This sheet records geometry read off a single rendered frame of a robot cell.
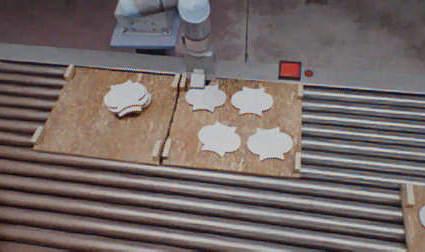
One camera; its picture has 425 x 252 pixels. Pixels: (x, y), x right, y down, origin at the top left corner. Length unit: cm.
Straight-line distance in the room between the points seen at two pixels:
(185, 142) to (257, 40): 172
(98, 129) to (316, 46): 187
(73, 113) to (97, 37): 173
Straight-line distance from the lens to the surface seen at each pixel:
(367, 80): 143
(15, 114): 150
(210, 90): 130
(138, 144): 123
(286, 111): 127
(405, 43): 299
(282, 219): 111
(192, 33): 103
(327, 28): 296
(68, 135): 133
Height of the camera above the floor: 195
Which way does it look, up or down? 56 degrees down
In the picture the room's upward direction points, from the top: 6 degrees counter-clockwise
